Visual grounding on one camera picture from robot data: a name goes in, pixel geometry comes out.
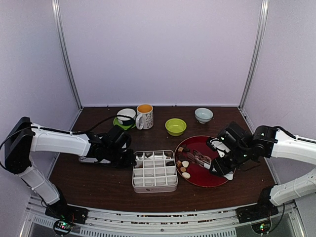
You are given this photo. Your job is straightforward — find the lime green bowl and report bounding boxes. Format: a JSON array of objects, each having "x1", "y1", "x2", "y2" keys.
[{"x1": 165, "y1": 118, "x2": 187, "y2": 136}]

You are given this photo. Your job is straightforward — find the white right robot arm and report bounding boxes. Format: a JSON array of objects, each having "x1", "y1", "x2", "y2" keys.
[{"x1": 206, "y1": 122, "x2": 316, "y2": 218}]

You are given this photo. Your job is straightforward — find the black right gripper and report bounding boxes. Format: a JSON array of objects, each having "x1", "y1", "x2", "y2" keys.
[{"x1": 209, "y1": 146, "x2": 251, "y2": 177}]

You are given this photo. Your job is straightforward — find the left aluminium frame post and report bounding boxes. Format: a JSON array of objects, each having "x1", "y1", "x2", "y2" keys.
[{"x1": 51, "y1": 0, "x2": 83, "y2": 110}]

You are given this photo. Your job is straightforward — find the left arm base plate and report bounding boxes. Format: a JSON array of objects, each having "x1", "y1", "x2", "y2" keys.
[{"x1": 45, "y1": 203, "x2": 88, "y2": 224}]

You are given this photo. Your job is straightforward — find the green saucer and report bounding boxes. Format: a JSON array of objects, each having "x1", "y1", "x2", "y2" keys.
[{"x1": 113, "y1": 117, "x2": 137, "y2": 130}]

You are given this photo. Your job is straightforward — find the bunny print tin lid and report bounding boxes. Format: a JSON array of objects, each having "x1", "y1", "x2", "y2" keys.
[{"x1": 79, "y1": 156, "x2": 111, "y2": 164}]

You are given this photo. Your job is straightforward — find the dark chocolate piece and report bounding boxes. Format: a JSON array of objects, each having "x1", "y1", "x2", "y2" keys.
[{"x1": 178, "y1": 154, "x2": 186, "y2": 161}]

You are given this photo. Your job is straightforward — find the pale blue ceramic bowl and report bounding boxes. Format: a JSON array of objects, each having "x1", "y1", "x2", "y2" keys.
[{"x1": 195, "y1": 108, "x2": 214, "y2": 124}]

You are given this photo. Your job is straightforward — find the dark cup chocolate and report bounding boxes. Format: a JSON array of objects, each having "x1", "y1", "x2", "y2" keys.
[{"x1": 145, "y1": 153, "x2": 153, "y2": 158}]

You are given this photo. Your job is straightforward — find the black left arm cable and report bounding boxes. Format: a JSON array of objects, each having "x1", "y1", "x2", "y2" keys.
[{"x1": 71, "y1": 114, "x2": 135, "y2": 135}]

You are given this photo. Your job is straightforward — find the right aluminium frame post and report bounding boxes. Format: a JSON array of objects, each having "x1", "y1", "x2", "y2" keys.
[{"x1": 239, "y1": 0, "x2": 270, "y2": 111}]

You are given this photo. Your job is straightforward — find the red round tray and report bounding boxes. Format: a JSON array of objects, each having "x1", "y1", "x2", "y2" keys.
[{"x1": 175, "y1": 136, "x2": 229, "y2": 188}]

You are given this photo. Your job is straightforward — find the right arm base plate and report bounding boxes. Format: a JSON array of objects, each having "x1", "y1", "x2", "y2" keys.
[{"x1": 236, "y1": 203, "x2": 278, "y2": 224}]

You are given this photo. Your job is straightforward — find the silver divided tin box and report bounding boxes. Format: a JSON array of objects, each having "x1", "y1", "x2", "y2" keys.
[{"x1": 132, "y1": 150, "x2": 178, "y2": 194}]

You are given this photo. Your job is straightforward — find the white patterned mug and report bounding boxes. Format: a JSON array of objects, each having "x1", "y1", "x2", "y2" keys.
[{"x1": 135, "y1": 104, "x2": 154, "y2": 130}]

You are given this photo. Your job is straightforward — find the white metal tongs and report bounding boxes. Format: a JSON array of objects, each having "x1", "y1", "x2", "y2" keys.
[{"x1": 188, "y1": 151, "x2": 235, "y2": 180}]

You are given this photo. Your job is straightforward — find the dark round chocolate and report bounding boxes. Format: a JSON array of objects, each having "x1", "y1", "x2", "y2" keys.
[{"x1": 166, "y1": 161, "x2": 174, "y2": 166}]

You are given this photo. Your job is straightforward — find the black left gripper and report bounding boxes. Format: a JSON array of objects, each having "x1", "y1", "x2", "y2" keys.
[{"x1": 105, "y1": 146, "x2": 137, "y2": 169}]

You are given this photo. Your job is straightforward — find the tan square chocolate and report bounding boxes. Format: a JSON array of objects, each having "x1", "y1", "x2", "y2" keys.
[{"x1": 176, "y1": 160, "x2": 182, "y2": 167}]

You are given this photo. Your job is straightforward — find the aluminium front rail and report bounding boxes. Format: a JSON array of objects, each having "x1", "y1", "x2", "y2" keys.
[{"x1": 18, "y1": 198, "x2": 307, "y2": 237}]

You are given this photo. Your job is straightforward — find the aluminium frame post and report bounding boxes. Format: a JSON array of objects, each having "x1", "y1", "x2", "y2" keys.
[
  {"x1": 239, "y1": 0, "x2": 270, "y2": 111},
  {"x1": 51, "y1": 0, "x2": 83, "y2": 110}
]

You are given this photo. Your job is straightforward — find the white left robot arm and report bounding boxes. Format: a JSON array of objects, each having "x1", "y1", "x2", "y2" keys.
[{"x1": 1, "y1": 117, "x2": 136, "y2": 219}]

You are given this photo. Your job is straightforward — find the dark white-lined cup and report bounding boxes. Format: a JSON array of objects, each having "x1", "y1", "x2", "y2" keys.
[{"x1": 117, "y1": 108, "x2": 136, "y2": 126}]

